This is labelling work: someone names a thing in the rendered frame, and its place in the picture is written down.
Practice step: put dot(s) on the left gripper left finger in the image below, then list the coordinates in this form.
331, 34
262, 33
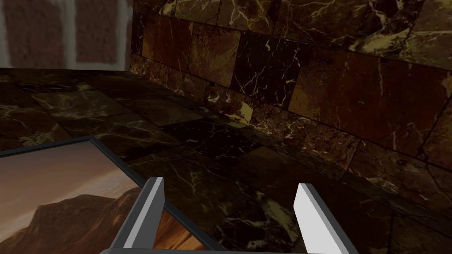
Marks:
144, 215

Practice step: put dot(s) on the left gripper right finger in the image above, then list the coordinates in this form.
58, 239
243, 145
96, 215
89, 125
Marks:
316, 220

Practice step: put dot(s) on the framed mountain landscape picture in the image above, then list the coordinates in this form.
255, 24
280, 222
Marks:
60, 197

